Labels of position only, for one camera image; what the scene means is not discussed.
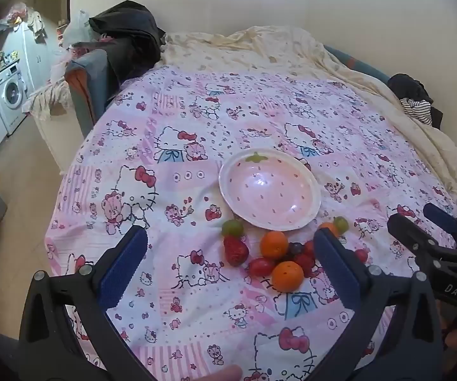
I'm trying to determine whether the pink strawberry-print plate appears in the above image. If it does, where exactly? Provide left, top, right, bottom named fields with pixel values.
left=218, top=151, right=321, bottom=232

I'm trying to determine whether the tall white cabinet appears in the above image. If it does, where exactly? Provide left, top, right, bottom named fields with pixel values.
left=6, top=22, right=60, bottom=92

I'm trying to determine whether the striped garment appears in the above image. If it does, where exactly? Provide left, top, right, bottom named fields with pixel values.
left=401, top=97, right=433, bottom=125

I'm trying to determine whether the red strawberry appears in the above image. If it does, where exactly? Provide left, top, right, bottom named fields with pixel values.
left=294, top=253, right=321, bottom=278
left=223, top=235, right=250, bottom=267

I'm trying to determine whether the white washing machine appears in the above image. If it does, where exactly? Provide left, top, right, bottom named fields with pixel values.
left=0, top=61, right=29, bottom=136

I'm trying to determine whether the black clothing pile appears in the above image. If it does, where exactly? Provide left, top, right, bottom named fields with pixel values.
left=89, top=1, right=166, bottom=88

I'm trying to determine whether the white plastic bag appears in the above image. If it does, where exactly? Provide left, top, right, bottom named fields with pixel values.
left=64, top=8, right=94, bottom=46

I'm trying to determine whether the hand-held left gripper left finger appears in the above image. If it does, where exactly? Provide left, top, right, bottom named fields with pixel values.
left=18, top=224, right=150, bottom=381

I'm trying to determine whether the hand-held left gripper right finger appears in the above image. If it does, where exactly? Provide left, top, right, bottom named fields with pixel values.
left=313, top=228, right=445, bottom=381

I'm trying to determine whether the cream quilt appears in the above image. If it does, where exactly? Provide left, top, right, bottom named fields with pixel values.
left=159, top=26, right=457, bottom=191

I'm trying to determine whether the grey sofa with orange edge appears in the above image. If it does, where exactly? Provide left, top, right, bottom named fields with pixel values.
left=65, top=50, right=122, bottom=128

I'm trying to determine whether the person's left hand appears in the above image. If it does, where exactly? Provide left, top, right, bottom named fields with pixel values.
left=207, top=364, right=243, bottom=381

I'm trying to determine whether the cream lace cloth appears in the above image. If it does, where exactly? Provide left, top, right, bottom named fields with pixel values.
left=22, top=81, right=74, bottom=122

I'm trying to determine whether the black garment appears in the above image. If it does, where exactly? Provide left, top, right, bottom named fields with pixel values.
left=387, top=73, right=443, bottom=130

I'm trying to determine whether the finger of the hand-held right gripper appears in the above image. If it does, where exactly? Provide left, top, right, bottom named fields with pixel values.
left=424, top=203, right=457, bottom=251
left=387, top=213, right=457, bottom=263

